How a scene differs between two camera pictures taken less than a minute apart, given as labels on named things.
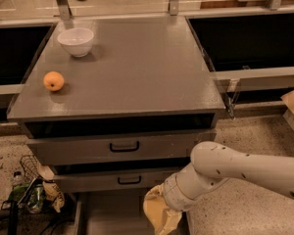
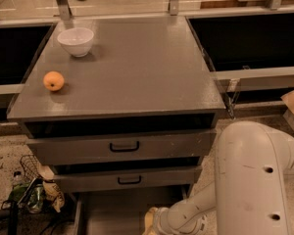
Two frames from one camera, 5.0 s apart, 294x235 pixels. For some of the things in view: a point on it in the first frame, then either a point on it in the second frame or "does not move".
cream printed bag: [51, 191] does not move
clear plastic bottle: [18, 179] does not move
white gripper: [171, 194] to [161, 219]
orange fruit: [53, 80] does not move
